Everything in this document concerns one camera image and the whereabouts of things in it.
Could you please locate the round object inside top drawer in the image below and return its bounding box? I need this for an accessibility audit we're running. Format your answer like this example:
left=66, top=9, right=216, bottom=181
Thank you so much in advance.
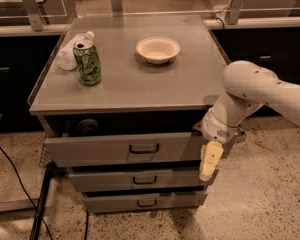
left=76, top=119, right=99, bottom=136

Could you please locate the grey metal drawer cabinet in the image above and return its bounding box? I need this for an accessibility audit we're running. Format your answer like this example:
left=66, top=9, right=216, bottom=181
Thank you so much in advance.
left=27, top=14, right=252, bottom=215

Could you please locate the black floor cable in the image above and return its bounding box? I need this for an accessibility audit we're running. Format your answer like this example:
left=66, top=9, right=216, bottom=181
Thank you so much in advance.
left=0, top=138, right=54, bottom=240

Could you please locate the grey drawer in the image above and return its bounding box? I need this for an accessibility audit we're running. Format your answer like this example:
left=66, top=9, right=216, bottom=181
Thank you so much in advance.
left=45, top=110, right=207, bottom=167
left=68, top=160, right=217, bottom=192
left=84, top=186, right=207, bottom=213

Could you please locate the grey bottom drawer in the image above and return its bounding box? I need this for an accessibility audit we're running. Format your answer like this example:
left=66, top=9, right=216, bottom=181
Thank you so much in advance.
left=84, top=186, right=207, bottom=213

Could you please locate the white bowl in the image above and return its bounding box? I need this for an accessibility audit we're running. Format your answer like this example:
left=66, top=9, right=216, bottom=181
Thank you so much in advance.
left=136, top=37, right=181, bottom=65

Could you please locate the wire mesh basket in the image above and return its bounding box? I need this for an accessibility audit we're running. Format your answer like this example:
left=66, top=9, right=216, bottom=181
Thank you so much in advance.
left=39, top=144, right=56, bottom=168

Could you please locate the black metal stand leg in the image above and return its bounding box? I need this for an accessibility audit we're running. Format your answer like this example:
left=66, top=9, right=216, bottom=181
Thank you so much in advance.
left=30, top=162, right=65, bottom=240

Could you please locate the grey top drawer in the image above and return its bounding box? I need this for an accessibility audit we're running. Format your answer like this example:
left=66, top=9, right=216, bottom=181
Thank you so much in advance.
left=45, top=110, right=207, bottom=167

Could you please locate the right metal railing post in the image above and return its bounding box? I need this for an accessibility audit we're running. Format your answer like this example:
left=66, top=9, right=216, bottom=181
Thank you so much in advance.
left=225, top=0, right=244, bottom=25

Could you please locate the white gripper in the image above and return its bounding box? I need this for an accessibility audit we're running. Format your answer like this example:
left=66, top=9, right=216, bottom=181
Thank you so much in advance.
left=192, top=108, right=239, bottom=181

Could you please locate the grey middle drawer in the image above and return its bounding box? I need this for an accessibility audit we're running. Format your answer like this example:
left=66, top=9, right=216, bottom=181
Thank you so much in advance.
left=68, top=160, right=217, bottom=192

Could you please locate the clear plastic water bottle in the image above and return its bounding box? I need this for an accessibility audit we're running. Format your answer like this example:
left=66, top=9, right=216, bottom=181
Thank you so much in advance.
left=56, top=31, right=94, bottom=71

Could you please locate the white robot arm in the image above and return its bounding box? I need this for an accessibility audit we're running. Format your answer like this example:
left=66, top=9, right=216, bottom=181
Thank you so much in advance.
left=195, top=61, right=300, bottom=181

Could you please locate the green soda can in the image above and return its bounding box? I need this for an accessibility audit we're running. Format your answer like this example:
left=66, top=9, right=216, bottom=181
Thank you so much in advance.
left=73, top=40, right=101, bottom=86

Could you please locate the left metal railing post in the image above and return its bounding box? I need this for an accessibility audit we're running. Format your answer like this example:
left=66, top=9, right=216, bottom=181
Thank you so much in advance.
left=22, top=0, right=44, bottom=31

